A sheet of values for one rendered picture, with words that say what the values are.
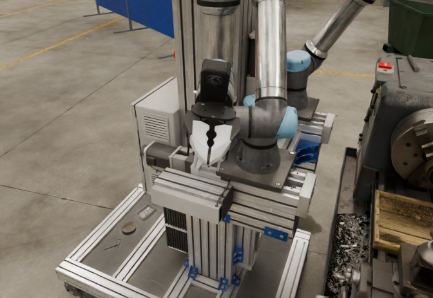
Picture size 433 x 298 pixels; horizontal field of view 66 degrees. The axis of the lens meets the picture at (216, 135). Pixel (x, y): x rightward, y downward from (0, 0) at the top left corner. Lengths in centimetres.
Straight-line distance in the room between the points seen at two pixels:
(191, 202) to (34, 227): 187
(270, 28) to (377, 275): 78
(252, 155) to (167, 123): 42
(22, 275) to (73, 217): 52
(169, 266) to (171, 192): 94
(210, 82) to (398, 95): 120
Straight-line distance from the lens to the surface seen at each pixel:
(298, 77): 148
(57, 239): 270
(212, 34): 94
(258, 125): 75
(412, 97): 165
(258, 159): 109
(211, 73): 52
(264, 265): 208
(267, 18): 85
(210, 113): 55
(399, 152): 156
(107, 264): 215
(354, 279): 116
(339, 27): 154
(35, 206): 303
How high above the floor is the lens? 184
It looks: 31 degrees down
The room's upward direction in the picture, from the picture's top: straight up
